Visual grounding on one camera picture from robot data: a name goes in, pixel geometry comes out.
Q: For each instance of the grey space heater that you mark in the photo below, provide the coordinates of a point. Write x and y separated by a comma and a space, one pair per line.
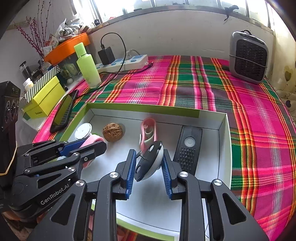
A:
249, 58

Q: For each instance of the white work gloves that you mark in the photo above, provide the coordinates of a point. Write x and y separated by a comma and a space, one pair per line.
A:
67, 30

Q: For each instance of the green white cardboard box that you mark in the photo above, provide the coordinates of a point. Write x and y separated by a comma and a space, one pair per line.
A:
166, 136

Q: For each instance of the pink oval clip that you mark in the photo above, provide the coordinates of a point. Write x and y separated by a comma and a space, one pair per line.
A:
148, 129

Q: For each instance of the white cream jar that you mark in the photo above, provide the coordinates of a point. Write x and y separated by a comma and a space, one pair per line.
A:
29, 83

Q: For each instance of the red decorative branches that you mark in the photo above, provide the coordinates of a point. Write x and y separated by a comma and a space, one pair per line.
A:
32, 30

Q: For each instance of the black smartphone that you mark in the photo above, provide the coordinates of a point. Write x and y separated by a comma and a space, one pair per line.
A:
63, 112

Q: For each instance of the brown walnut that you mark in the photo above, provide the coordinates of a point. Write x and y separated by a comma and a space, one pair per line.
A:
112, 131

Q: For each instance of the barred window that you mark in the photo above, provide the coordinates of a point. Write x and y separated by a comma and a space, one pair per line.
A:
161, 4

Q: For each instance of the dark green box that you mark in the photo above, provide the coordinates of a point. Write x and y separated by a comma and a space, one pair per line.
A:
25, 115

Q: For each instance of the light green bottle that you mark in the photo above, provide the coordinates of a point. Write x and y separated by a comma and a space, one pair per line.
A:
87, 67

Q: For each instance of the black window hook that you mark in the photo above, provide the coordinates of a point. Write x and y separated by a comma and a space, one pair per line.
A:
231, 9

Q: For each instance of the pink clip holder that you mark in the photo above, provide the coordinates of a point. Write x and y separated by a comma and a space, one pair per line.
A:
94, 139

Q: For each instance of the plaid blanket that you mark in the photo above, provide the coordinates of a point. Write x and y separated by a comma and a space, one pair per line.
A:
254, 127

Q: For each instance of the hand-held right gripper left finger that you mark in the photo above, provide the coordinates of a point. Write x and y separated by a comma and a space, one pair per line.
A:
130, 171

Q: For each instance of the black bike light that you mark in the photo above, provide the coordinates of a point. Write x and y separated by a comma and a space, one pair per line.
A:
188, 150

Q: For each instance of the striped gift box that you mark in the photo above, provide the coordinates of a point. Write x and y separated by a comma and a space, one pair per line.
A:
46, 80

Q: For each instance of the green white suction holder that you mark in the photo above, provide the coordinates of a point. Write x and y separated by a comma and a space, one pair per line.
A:
83, 131

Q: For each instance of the black charger adapter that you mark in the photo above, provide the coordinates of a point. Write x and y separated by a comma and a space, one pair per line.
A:
106, 55

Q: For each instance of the dark glass jar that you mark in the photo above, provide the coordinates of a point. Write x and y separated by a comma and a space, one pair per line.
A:
24, 69

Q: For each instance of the glass tank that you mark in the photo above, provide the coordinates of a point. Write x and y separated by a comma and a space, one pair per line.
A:
67, 70

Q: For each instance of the heart print curtain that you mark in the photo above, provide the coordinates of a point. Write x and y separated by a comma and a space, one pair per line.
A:
284, 81

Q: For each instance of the black white round device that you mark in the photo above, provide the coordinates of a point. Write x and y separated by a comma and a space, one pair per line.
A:
148, 165

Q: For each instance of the yellow-green box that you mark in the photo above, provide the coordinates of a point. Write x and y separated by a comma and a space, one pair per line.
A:
45, 102

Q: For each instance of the orange box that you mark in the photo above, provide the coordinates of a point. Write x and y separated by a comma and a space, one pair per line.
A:
67, 47

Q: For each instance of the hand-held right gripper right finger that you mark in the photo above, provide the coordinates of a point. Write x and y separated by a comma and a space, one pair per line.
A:
167, 178

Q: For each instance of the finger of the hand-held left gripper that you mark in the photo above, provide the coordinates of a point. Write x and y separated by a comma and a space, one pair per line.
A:
71, 145
94, 149

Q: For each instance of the white power strip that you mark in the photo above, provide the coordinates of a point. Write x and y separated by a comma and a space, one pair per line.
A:
124, 62

